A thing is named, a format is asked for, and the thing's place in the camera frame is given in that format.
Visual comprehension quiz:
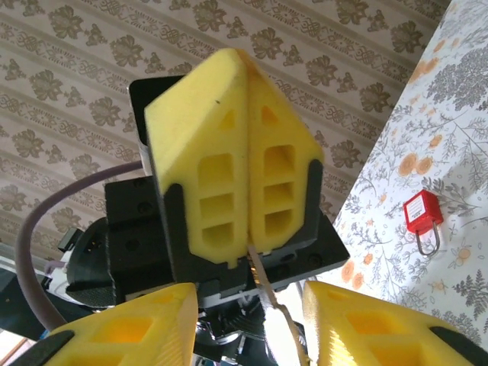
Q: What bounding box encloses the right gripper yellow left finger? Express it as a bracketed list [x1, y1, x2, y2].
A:
[37, 284, 199, 366]

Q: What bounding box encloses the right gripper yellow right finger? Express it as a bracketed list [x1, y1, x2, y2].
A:
[303, 281, 488, 366]

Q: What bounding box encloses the silver metal key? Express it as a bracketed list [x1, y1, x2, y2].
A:
[246, 244, 310, 365]

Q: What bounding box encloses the red safety padlock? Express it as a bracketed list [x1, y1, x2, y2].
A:
[403, 189, 445, 256]

